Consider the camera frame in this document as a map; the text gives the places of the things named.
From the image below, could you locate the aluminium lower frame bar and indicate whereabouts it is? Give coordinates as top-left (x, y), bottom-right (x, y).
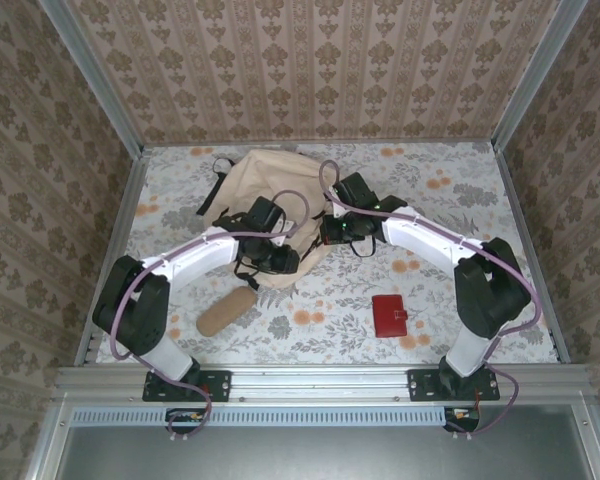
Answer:
top-left (23, 399), bottom-right (74, 480)
top-left (572, 399), bottom-right (600, 480)

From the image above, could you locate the aluminium corner post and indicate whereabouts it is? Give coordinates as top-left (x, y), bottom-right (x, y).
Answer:
top-left (490, 0), bottom-right (590, 154)
top-left (37, 0), bottom-right (146, 156)

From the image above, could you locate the grey metal panel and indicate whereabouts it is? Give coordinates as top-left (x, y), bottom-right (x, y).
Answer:
top-left (57, 424), bottom-right (594, 480)

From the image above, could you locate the beige backpack with black straps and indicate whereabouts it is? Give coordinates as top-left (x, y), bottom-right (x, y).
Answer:
top-left (196, 148), bottom-right (354, 292)

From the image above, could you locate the aluminium back rail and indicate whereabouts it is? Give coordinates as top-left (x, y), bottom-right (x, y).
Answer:
top-left (140, 138), bottom-right (499, 149)

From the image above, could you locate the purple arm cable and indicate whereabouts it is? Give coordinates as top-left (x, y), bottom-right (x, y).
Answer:
top-left (318, 159), bottom-right (544, 441)
top-left (107, 189), bottom-right (311, 442)

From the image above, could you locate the black cable connector box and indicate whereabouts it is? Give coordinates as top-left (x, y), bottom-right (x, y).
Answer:
top-left (443, 405), bottom-right (481, 434)
top-left (165, 406), bottom-right (207, 435)

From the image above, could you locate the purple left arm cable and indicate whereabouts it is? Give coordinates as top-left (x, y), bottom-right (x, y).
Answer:
top-left (107, 189), bottom-right (311, 442)

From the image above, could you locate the floral patterned table cover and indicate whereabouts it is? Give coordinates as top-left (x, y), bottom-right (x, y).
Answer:
top-left (95, 142), bottom-right (561, 365)

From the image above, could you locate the tan cork glasses case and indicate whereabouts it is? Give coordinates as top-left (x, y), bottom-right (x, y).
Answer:
top-left (195, 285), bottom-right (256, 339)

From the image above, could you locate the white slotted cable duct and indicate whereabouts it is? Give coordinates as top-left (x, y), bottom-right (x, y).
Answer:
top-left (72, 405), bottom-right (451, 427)

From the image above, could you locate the red leather wallet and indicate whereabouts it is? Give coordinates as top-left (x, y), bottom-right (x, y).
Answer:
top-left (371, 294), bottom-right (409, 339)

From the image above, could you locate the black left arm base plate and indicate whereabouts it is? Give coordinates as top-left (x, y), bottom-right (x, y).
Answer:
top-left (142, 368), bottom-right (232, 403)

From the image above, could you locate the thin black right gripper cable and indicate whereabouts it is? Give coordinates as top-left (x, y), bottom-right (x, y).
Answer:
top-left (351, 238), bottom-right (381, 259)

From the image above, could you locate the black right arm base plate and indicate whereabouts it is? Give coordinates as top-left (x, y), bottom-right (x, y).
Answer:
top-left (407, 368), bottom-right (501, 403)

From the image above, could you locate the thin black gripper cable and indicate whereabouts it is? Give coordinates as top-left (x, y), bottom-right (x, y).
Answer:
top-left (351, 238), bottom-right (381, 259)
top-left (233, 259), bottom-right (261, 292)

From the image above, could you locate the aluminium side rail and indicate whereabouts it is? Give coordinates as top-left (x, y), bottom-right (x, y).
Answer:
top-left (493, 143), bottom-right (572, 365)
top-left (73, 144), bottom-right (154, 369)

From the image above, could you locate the thin black left gripper cable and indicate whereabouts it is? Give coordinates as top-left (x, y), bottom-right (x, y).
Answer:
top-left (233, 259), bottom-right (261, 292)

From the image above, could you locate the aluminium front frame rail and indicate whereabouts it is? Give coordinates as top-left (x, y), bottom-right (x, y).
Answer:
top-left (54, 363), bottom-right (594, 407)

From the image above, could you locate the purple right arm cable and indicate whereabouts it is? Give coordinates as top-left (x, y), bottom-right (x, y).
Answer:
top-left (318, 159), bottom-right (544, 441)

